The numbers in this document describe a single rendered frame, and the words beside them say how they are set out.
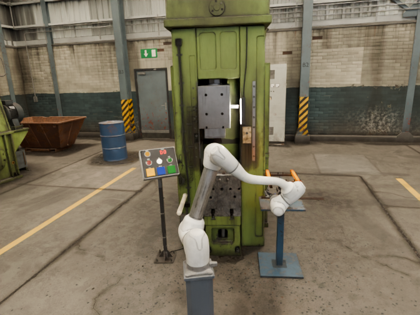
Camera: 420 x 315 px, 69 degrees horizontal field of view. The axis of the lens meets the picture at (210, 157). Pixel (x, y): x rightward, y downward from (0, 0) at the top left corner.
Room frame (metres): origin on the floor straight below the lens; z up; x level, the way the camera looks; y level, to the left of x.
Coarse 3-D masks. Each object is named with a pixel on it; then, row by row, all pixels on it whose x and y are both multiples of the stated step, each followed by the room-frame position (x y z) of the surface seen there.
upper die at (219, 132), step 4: (220, 128) 2.91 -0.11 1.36; (224, 128) 2.90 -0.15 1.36; (204, 132) 2.92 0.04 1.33; (208, 132) 2.91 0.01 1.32; (212, 132) 2.91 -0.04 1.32; (216, 132) 2.91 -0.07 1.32; (220, 132) 2.90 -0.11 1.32; (224, 132) 2.90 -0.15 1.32; (208, 136) 2.91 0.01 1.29; (212, 136) 2.91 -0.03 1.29; (216, 136) 2.91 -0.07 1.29; (220, 136) 2.90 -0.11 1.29; (224, 136) 2.90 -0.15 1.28
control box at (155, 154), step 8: (144, 152) 2.79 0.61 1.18; (152, 152) 2.81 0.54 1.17; (168, 152) 2.86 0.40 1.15; (144, 160) 2.75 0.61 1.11; (152, 160) 2.77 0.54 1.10; (176, 160) 2.84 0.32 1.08; (144, 168) 2.71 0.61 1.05; (176, 168) 2.80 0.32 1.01; (144, 176) 2.67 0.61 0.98; (152, 176) 2.69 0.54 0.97; (160, 176) 2.71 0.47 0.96; (168, 176) 2.78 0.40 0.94
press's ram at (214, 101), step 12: (228, 84) 3.17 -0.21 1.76; (204, 96) 2.91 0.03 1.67; (216, 96) 2.91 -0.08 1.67; (228, 96) 2.90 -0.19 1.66; (204, 108) 2.91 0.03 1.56; (216, 108) 2.91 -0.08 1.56; (228, 108) 2.90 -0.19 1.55; (204, 120) 2.91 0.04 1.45; (216, 120) 2.91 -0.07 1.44; (228, 120) 2.90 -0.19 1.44
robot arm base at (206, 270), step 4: (208, 264) 1.77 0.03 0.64; (212, 264) 1.80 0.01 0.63; (216, 264) 1.80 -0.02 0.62; (188, 268) 1.75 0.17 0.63; (192, 268) 1.73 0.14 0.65; (196, 268) 1.73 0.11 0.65; (200, 268) 1.73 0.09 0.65; (204, 268) 1.74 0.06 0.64; (208, 268) 1.76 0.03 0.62; (188, 272) 1.73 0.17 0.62; (192, 272) 1.72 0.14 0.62; (196, 272) 1.72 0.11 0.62; (200, 272) 1.72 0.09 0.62; (204, 272) 1.73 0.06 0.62; (208, 272) 1.73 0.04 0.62; (212, 272) 1.73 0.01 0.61; (188, 276) 1.71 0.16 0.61
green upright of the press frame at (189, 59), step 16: (176, 32) 3.07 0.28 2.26; (192, 32) 3.06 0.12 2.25; (176, 48) 3.07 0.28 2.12; (192, 48) 3.06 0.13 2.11; (176, 64) 3.07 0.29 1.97; (192, 64) 3.07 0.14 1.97; (176, 80) 3.07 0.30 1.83; (192, 80) 3.07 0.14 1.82; (176, 96) 3.07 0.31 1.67; (192, 96) 3.07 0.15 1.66; (176, 112) 3.07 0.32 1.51; (192, 112) 3.07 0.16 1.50; (176, 128) 3.07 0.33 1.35; (192, 128) 3.07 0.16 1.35; (176, 144) 3.08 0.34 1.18; (192, 144) 3.06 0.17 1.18; (192, 176) 3.06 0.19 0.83; (192, 192) 3.07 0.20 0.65
